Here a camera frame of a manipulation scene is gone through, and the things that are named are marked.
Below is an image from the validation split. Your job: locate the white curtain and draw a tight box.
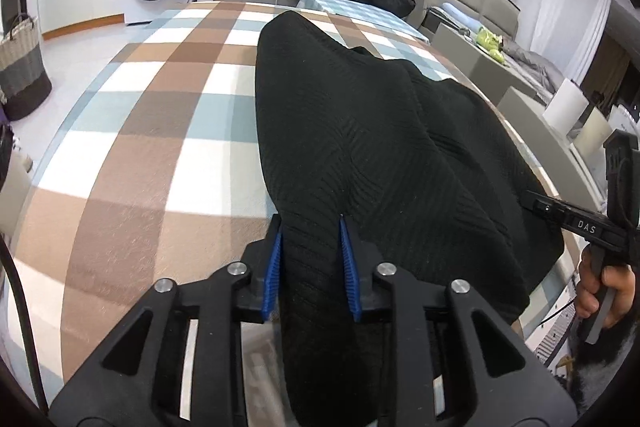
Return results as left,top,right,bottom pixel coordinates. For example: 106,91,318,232
542,0,614,84

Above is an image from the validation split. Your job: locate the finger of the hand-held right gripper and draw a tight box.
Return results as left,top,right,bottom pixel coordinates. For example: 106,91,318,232
524,190,618,240

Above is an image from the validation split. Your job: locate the black cable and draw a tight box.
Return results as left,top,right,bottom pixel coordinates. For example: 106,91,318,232
0,231,52,414

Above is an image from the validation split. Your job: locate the brown blue checked tablecloth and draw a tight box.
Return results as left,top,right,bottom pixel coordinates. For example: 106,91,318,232
5,0,592,414

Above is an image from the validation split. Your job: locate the light blue pillow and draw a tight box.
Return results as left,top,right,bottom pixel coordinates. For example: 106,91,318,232
439,2,481,28

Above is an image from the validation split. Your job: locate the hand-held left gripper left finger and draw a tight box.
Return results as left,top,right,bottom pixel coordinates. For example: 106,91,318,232
49,214,284,427

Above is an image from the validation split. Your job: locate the bed with grey bedding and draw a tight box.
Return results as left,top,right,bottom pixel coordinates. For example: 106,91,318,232
422,0,567,104

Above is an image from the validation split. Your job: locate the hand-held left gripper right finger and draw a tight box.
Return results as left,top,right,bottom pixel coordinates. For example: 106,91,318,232
339,216,577,427

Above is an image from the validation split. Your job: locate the black knit sweater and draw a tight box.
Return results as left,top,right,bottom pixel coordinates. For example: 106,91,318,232
253,10,566,427

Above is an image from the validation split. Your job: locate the woven laundry basket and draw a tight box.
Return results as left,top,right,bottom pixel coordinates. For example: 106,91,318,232
0,13,54,122

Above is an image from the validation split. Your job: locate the person's right forearm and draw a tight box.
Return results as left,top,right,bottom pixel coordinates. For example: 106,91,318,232
569,316,632,414

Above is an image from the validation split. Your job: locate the green toy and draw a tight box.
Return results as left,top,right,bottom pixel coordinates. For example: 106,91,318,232
473,26,507,63

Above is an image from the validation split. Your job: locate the person's right hand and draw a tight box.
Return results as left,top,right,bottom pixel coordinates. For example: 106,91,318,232
574,246,639,329

